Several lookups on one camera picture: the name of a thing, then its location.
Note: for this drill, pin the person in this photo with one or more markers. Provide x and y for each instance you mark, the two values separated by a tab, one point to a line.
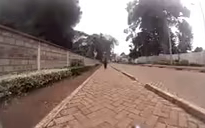
105	63

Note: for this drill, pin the red brick path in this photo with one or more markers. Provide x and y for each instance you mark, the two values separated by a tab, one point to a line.
113	100

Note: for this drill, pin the group of tall trees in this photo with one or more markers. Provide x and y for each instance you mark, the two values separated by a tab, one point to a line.
156	30

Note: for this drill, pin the utility pole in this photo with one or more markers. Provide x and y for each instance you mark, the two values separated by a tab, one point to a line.
170	46

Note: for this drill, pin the robot's own part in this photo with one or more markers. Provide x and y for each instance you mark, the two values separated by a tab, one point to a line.
137	126

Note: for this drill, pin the concrete kerb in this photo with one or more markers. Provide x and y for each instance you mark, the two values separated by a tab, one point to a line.
170	96

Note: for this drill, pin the row of trees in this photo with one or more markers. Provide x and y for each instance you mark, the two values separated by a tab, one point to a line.
40	20

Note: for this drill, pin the low green hedge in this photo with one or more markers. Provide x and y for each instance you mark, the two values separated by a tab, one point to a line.
26	81

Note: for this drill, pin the grey asphalt road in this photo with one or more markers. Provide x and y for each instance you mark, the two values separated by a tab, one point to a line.
180	81

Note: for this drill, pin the brown dirt strip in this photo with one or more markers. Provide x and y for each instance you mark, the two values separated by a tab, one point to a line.
33	106

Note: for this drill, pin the street lamp pole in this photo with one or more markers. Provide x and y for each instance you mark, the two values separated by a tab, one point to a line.
204	33

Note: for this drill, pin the pale boundary wall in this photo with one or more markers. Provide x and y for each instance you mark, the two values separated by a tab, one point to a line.
190	58

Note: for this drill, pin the grey block wall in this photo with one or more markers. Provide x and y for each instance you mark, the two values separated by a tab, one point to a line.
13	53

